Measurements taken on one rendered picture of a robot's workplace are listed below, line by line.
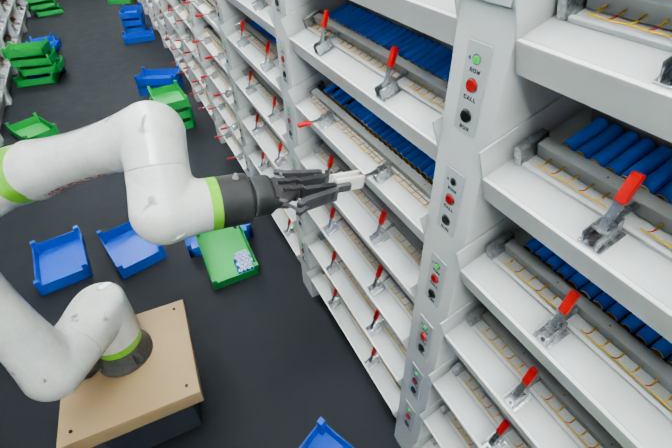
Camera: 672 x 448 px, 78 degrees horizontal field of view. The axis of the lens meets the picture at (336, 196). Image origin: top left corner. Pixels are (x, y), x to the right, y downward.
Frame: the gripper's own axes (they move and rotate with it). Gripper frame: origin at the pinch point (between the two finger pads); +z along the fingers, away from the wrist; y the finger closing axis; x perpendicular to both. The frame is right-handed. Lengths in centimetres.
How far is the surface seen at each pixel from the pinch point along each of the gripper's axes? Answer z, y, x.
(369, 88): 4.7, -4.6, 17.6
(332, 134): 8.2, -21.7, -0.9
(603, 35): 4, 34, 38
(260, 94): 14, -91, -18
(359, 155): 8.9, -9.7, -0.5
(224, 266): -5, -74, -90
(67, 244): -67, -128, -103
